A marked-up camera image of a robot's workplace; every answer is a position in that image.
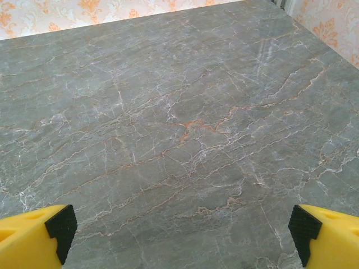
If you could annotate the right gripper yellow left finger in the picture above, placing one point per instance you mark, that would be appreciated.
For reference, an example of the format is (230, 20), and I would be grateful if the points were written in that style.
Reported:
(25, 241)

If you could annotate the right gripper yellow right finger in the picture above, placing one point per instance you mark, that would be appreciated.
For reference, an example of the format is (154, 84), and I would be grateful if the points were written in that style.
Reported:
(333, 241)

